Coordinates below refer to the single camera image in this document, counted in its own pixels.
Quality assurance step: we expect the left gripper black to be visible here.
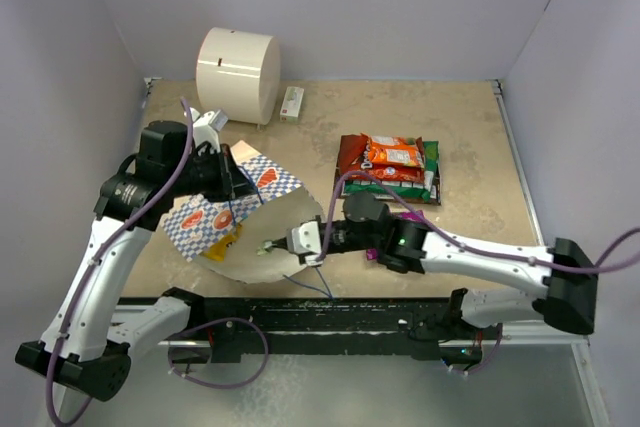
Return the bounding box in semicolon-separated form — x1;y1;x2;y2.
168;143;258;203

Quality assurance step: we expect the purple snack bag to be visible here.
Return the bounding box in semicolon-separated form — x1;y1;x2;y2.
366;210;423;261

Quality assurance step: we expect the blue checkered paper bag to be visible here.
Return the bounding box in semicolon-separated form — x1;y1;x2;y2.
162;141;323;284

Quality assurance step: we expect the brown kettle chips bag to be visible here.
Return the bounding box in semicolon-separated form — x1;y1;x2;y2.
338;168;442;206

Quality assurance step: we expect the yellow snack packet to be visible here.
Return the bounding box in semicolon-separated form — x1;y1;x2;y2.
201;224;242;262

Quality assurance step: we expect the red doritos bag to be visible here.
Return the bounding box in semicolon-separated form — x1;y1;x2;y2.
336;134;426;184

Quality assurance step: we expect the green snack bag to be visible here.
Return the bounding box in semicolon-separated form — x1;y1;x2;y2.
348;138;440;196

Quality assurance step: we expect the orange white candy bag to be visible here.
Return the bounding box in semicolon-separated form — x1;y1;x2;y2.
367;136;424;168

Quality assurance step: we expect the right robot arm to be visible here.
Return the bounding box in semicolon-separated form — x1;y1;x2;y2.
319;192;598;338

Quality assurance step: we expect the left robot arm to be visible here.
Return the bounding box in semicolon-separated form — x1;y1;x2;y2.
15;116;254;402

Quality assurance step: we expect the small green white box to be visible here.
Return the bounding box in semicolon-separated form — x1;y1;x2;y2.
279;86;304;124

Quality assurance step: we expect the white cylindrical container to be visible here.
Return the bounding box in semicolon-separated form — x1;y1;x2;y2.
195;28;281;125

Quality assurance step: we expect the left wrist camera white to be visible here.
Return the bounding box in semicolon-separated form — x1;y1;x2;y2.
191;108;228;152

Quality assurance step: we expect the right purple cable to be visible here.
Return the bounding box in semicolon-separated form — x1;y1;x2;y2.
319;170;640;378

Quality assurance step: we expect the purple cable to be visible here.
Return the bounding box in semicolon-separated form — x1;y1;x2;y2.
44;96;269;427
319;170;640;378

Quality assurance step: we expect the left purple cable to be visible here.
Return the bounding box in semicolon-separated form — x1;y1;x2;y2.
44;96;269;427

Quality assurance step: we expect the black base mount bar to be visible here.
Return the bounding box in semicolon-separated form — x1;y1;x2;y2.
170;297;501;365

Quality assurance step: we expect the aluminium frame rail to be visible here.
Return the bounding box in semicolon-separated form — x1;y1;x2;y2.
490;79;544;245

